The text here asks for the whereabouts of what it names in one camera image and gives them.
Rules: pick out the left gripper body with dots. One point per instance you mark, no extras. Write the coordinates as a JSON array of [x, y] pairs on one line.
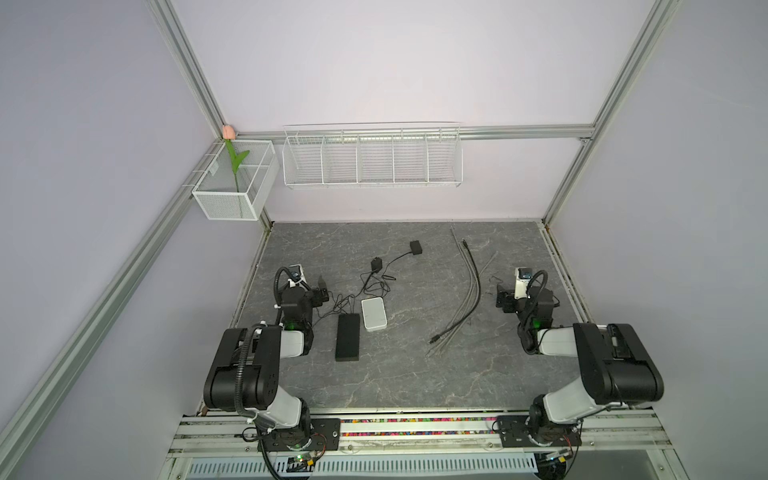
[[318, 293]]

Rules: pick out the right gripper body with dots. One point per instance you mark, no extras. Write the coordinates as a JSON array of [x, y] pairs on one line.
[[507, 301]]

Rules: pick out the black network switch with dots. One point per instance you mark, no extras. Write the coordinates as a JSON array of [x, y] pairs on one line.
[[347, 346]]

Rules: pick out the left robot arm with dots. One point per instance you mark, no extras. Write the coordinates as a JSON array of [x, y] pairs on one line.
[[244, 377]]

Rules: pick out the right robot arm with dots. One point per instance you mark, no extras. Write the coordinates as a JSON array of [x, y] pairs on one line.
[[615, 368]]

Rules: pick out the white router box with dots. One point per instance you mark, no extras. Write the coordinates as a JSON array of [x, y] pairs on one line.
[[374, 314]]

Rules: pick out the black power adapter with prongs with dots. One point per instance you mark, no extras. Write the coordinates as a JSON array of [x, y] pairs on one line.
[[376, 264]]

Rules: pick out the white mesh corner basket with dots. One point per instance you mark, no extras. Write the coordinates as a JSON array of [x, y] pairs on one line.
[[215, 191]]

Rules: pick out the black cube power adapter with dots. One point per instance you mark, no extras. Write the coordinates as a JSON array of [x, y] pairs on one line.
[[416, 248]]

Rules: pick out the artificial tulip flower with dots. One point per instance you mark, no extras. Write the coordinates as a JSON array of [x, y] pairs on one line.
[[236, 157]]

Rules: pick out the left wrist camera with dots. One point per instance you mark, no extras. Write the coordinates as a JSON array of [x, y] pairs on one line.
[[296, 273]]

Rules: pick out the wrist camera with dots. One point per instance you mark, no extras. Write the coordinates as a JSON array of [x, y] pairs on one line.
[[523, 276], [296, 273]]

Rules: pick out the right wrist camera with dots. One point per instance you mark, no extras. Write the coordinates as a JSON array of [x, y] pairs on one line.
[[523, 276]]

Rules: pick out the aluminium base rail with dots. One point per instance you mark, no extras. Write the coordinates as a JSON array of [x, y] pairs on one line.
[[478, 431]]

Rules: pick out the white wire shelf basket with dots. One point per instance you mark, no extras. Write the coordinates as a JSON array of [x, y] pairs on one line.
[[373, 155]]

